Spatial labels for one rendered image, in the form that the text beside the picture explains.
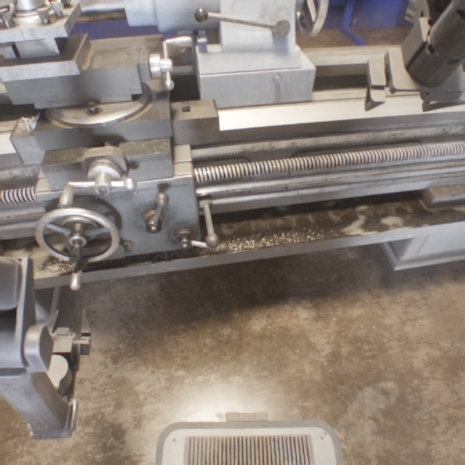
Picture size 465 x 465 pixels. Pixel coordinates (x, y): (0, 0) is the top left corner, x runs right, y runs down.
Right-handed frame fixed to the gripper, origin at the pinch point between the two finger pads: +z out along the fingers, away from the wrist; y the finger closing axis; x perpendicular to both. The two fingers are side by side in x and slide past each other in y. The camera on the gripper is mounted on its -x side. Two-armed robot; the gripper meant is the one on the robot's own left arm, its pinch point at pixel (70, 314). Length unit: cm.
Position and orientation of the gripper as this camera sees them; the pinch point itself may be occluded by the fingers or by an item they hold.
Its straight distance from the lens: 92.8
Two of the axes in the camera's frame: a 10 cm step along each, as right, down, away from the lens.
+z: -1.6, -7.4, 6.5
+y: -9.4, -0.7, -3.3
